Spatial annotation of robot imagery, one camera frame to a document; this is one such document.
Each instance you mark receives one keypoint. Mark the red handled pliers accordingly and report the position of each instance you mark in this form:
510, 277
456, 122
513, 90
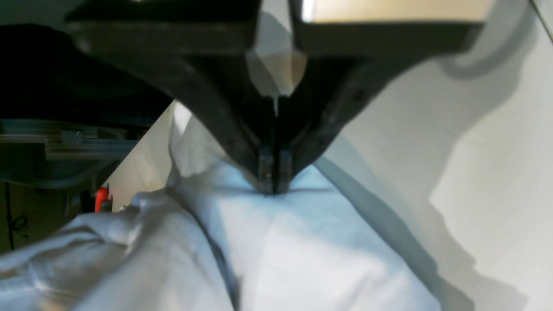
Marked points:
103, 201

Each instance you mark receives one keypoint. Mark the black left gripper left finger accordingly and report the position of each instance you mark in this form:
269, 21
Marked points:
195, 52

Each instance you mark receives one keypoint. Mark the white t-shirt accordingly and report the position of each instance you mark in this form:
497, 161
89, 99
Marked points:
209, 241

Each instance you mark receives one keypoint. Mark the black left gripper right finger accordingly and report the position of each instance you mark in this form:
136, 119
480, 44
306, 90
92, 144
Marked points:
354, 49

